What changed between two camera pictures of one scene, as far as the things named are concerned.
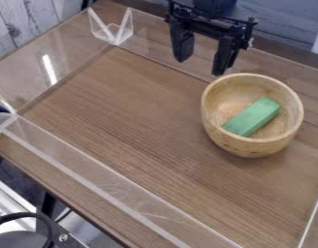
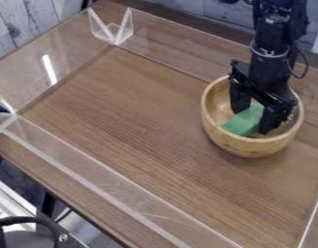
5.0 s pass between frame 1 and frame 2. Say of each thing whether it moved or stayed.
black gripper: moved
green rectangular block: stayed
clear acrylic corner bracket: stayed
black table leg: stayed
